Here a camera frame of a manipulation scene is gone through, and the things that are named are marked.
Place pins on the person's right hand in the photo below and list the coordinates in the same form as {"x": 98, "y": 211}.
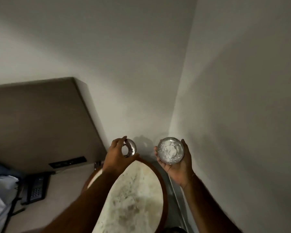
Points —
{"x": 178, "y": 168}

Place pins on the person's left hand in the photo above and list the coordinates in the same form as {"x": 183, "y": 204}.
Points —
{"x": 114, "y": 156}

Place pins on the person's left thumb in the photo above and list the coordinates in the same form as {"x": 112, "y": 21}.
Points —
{"x": 118, "y": 140}

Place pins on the person's right thumb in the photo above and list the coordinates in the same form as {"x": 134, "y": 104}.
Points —
{"x": 188, "y": 151}

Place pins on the small steel bowl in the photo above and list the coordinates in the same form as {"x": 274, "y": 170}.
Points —
{"x": 131, "y": 148}

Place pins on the round steel plate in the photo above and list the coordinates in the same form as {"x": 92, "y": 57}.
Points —
{"x": 168, "y": 143}

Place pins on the person's left forearm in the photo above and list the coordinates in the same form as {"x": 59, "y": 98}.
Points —
{"x": 92, "y": 198}

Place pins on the person's right forearm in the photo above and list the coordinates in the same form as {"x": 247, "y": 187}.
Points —
{"x": 208, "y": 211}

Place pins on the white powder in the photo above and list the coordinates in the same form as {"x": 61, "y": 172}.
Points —
{"x": 169, "y": 150}

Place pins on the metal floor strip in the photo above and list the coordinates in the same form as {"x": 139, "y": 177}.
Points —
{"x": 178, "y": 196}

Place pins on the round marble table wooden rim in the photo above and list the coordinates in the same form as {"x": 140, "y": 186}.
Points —
{"x": 135, "y": 191}

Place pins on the black desk telephone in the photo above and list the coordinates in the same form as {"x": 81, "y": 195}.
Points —
{"x": 36, "y": 188}

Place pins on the blue pillow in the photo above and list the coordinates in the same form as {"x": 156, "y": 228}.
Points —
{"x": 2, "y": 168}

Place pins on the white bed linen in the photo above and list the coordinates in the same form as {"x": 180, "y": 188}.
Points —
{"x": 1, "y": 198}

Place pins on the black switch panel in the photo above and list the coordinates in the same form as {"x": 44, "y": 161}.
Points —
{"x": 68, "y": 162}

